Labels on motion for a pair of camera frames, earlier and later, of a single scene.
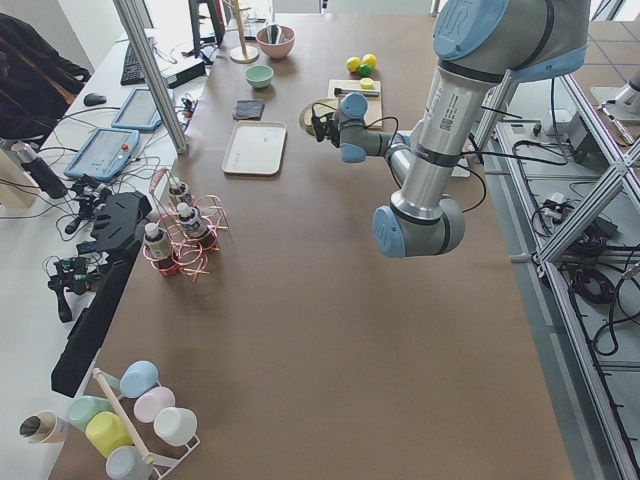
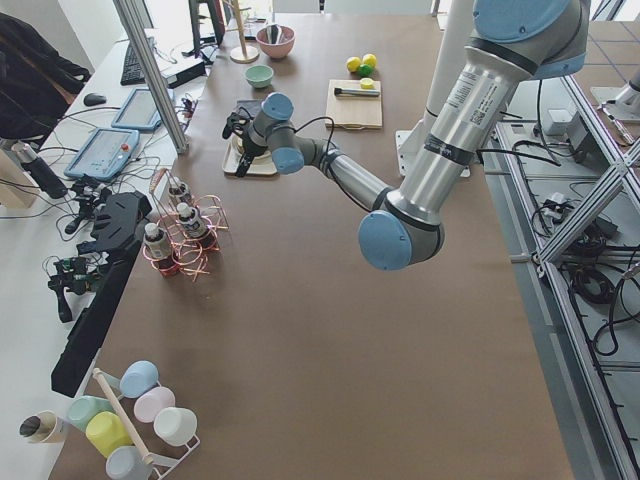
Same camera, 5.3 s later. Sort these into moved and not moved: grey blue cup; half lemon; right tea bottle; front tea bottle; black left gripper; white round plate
Moved: black left gripper; white round plate
Not moved: right tea bottle; grey blue cup; half lemon; front tea bottle
